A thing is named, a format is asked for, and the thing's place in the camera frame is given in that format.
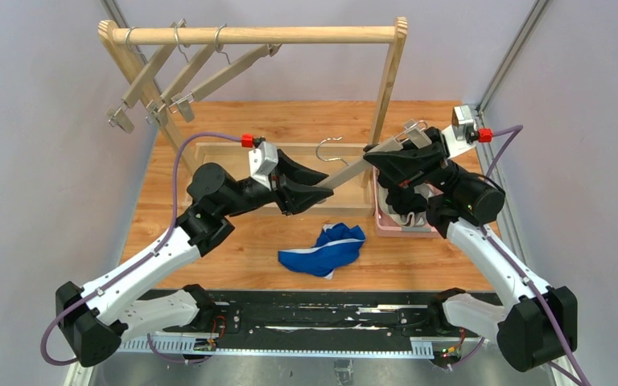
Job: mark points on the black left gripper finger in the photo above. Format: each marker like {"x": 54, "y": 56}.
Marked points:
{"x": 304, "y": 197}
{"x": 298, "y": 173}

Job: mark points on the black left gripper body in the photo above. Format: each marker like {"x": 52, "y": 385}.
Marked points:
{"x": 278, "y": 181}

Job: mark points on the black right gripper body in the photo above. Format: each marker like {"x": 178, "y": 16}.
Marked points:
{"x": 432, "y": 164}

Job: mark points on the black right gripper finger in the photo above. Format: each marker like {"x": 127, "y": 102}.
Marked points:
{"x": 421, "y": 138}
{"x": 407, "y": 163}

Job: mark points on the wooden hanger holding blue underwear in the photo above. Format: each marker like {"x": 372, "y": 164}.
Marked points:
{"x": 359, "y": 166}

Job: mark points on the grey underwear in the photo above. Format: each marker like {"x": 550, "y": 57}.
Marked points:
{"x": 405, "y": 206}

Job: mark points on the blue underwear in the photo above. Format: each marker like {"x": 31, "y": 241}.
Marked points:
{"x": 336, "y": 246}

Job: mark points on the wooden hanger holding black underwear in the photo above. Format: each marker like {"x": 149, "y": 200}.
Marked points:
{"x": 228, "y": 73}

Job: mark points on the wooden clip hanger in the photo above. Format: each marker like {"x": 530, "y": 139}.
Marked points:
{"x": 118, "y": 116}
{"x": 170, "y": 96}

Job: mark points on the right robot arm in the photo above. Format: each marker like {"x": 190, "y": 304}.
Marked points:
{"x": 535, "y": 322}

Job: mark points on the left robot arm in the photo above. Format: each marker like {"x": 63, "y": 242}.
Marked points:
{"x": 96, "y": 318}

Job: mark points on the empty wooden clip hanger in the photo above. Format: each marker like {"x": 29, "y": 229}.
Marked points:
{"x": 118, "y": 116}

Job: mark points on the pink perforated plastic basket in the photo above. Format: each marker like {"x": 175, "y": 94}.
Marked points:
{"x": 387, "y": 228}

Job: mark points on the wooden clothes rack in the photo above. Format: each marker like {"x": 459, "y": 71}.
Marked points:
{"x": 170, "y": 69}

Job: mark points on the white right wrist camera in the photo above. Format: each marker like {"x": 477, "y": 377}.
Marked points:
{"x": 462, "y": 128}

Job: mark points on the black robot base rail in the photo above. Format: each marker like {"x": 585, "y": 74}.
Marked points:
{"x": 309, "y": 323}

